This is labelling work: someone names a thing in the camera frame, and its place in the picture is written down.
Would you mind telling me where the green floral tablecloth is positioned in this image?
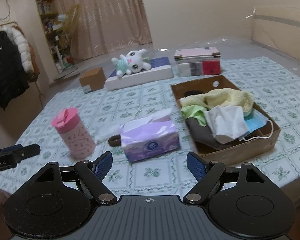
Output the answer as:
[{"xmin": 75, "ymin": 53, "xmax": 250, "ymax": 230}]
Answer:
[{"xmin": 0, "ymin": 57, "xmax": 300, "ymax": 200}]

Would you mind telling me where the white bunny plush toy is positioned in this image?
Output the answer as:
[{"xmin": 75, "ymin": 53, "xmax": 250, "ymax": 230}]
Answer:
[{"xmin": 111, "ymin": 49, "xmax": 152, "ymax": 78}]

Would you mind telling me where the stack of books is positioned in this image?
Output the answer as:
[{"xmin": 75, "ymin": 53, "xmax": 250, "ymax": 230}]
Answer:
[{"xmin": 174, "ymin": 47, "xmax": 221, "ymax": 77}]

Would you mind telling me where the green microfibre cloth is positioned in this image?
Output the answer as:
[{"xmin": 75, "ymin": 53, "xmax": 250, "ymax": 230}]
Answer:
[{"xmin": 181, "ymin": 105, "xmax": 208, "ymax": 127}]

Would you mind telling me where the dark grey cloth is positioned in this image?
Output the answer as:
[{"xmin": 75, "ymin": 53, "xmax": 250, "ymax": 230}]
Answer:
[{"xmin": 185, "ymin": 118, "xmax": 240, "ymax": 151}]

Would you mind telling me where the white flat box blue top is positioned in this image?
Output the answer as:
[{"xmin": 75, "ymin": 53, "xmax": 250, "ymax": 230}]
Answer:
[{"xmin": 105, "ymin": 57, "xmax": 173, "ymax": 91}]

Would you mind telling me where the beige curtain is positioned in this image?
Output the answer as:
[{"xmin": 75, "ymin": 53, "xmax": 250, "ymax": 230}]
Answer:
[{"xmin": 54, "ymin": 0, "xmax": 152, "ymax": 60}]

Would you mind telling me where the small green box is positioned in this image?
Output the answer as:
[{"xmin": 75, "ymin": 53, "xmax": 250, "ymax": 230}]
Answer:
[{"xmin": 143, "ymin": 57, "xmax": 151, "ymax": 63}]

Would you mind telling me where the pink lidded cup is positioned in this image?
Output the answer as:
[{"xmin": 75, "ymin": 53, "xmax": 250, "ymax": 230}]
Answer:
[{"xmin": 51, "ymin": 108, "xmax": 96, "ymax": 159}]

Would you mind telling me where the blue face mask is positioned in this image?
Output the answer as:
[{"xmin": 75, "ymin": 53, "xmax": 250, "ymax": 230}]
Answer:
[{"xmin": 239, "ymin": 108, "xmax": 274, "ymax": 142}]

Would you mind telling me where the yellow towel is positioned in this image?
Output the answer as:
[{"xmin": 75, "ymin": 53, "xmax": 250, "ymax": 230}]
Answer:
[{"xmin": 180, "ymin": 88, "xmax": 254, "ymax": 116}]

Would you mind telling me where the purple tissue pack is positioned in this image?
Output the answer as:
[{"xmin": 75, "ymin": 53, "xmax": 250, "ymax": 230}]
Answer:
[{"xmin": 120, "ymin": 108, "xmax": 180, "ymax": 163}]

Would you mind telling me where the small closed cardboard box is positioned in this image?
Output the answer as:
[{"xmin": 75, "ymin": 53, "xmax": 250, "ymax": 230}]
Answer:
[{"xmin": 79, "ymin": 67, "xmax": 106, "ymax": 94}]

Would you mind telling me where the white cloth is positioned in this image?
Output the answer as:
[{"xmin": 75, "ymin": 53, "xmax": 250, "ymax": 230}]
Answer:
[{"xmin": 205, "ymin": 106, "xmax": 248, "ymax": 144}]

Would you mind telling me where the standing fan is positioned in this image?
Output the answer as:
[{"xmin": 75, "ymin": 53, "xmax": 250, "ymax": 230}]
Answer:
[{"xmin": 53, "ymin": 4, "xmax": 81, "ymax": 81}]

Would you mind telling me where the dark brown scrunchie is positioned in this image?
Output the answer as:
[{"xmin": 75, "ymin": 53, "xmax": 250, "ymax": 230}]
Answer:
[{"xmin": 108, "ymin": 134, "xmax": 121, "ymax": 147}]

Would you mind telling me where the bookshelf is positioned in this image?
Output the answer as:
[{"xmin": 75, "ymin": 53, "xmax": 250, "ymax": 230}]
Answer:
[{"xmin": 36, "ymin": 0, "xmax": 67, "ymax": 73}]

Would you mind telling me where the black jacket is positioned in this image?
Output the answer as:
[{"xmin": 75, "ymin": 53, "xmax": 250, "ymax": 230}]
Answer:
[{"xmin": 0, "ymin": 31, "xmax": 29, "ymax": 109}]

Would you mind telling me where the plastic wrapped headboard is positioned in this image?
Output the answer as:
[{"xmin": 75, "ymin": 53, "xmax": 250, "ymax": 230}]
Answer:
[{"xmin": 251, "ymin": 6, "xmax": 300, "ymax": 61}]

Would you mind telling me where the white puffer jacket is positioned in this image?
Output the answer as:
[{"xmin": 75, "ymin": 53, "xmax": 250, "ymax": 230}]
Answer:
[{"xmin": 2, "ymin": 26, "xmax": 34, "ymax": 75}]

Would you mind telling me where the brown jacket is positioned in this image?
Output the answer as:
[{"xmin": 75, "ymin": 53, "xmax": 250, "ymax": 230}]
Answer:
[{"xmin": 15, "ymin": 25, "xmax": 40, "ymax": 83}]

